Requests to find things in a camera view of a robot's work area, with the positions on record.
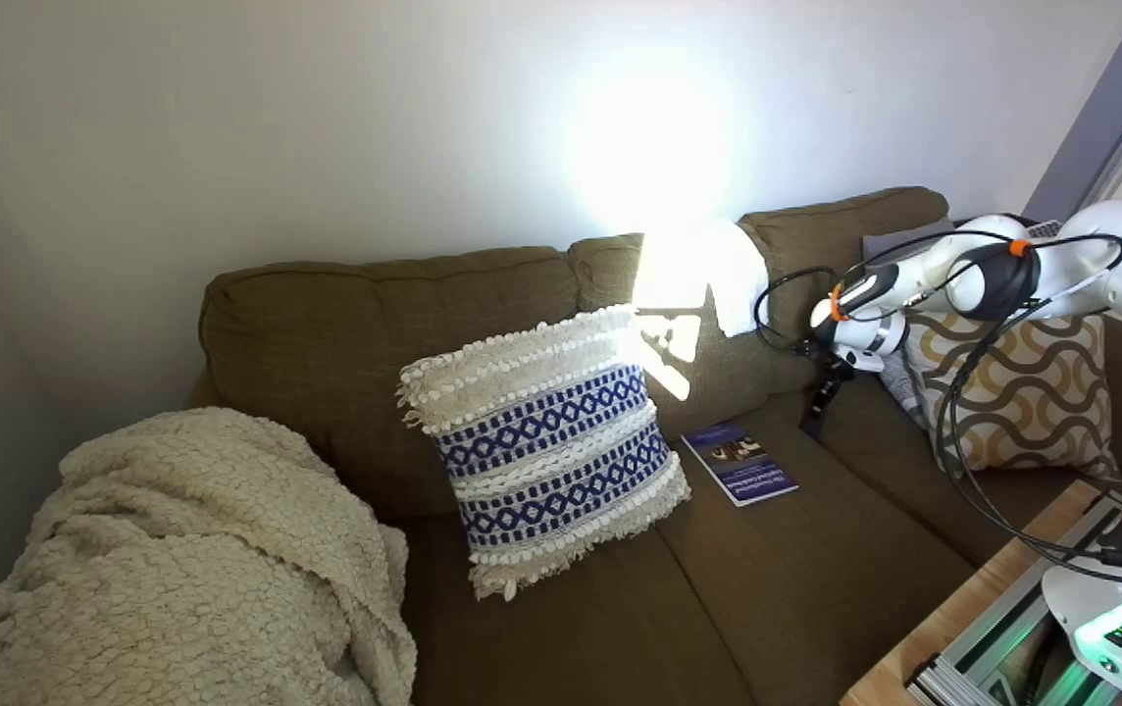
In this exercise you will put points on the blue booklet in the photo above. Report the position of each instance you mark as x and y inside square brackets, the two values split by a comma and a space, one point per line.
[742, 464]

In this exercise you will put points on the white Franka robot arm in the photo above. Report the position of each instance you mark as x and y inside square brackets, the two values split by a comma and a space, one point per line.
[1112, 262]

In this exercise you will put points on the yellow grey wave pillow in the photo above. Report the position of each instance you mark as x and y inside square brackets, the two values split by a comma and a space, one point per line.
[1047, 395]

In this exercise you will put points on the wooden table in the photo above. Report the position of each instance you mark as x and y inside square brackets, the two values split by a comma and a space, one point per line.
[966, 601]

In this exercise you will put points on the cream knit blanket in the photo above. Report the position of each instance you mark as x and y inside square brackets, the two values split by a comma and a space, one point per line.
[184, 564]

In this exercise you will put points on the blue white patterned pillow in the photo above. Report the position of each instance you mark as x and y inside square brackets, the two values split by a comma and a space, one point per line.
[547, 446]

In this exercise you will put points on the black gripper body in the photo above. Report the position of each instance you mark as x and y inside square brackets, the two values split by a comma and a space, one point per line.
[833, 354]

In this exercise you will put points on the brown fabric couch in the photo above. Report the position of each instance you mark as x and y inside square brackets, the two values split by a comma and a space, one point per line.
[782, 575]

